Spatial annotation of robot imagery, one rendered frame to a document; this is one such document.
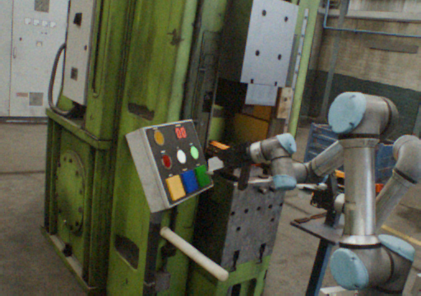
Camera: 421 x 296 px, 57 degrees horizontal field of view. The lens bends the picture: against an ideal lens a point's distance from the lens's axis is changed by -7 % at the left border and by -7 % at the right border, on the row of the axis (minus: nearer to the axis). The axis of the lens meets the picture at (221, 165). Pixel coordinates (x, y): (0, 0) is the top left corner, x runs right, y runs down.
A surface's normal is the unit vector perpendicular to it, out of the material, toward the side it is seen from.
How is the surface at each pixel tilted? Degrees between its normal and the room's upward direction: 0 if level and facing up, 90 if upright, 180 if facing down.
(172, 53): 89
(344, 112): 83
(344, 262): 97
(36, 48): 90
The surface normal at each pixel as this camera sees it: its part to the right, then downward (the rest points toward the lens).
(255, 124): -0.76, 0.06
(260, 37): 0.63, 0.30
